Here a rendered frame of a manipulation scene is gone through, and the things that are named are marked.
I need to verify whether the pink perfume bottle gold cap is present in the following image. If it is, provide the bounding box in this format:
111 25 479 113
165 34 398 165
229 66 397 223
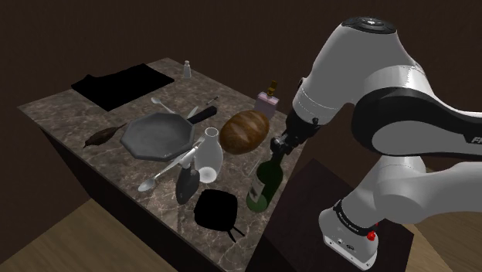
254 80 280 121

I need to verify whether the brown bread loaf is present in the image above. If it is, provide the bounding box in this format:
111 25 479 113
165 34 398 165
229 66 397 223
219 109 271 156

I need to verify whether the green wine bottle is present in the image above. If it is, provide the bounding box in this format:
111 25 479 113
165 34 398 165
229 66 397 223
246 148 286 214

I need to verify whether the dark robot stand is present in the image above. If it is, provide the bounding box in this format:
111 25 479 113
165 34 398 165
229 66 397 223
244 158 415 272

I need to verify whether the white vase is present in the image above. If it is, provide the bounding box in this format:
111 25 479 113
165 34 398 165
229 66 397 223
193 127 224 185

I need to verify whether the black pan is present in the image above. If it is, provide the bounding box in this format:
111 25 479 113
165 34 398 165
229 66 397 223
192 189 246 243

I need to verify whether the silver table knife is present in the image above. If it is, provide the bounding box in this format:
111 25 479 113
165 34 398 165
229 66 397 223
161 137 206 179

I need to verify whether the dark grey oval utensil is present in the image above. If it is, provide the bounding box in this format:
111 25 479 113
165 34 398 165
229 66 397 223
175 167 201 206

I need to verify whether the grey octagonal plate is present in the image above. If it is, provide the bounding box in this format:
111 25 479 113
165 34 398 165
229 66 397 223
120 111 197 163

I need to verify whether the small silver spoon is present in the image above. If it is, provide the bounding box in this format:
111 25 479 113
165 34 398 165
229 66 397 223
151 97 176 115

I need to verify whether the long silver spoon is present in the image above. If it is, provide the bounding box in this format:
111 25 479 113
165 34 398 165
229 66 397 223
137 147 198 193

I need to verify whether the brown feather-shaped brush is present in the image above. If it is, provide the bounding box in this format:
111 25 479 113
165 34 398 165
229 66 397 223
83 123 127 149

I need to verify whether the black-handled knife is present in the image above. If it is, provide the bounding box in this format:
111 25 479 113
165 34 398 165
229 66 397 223
185 105 219 126

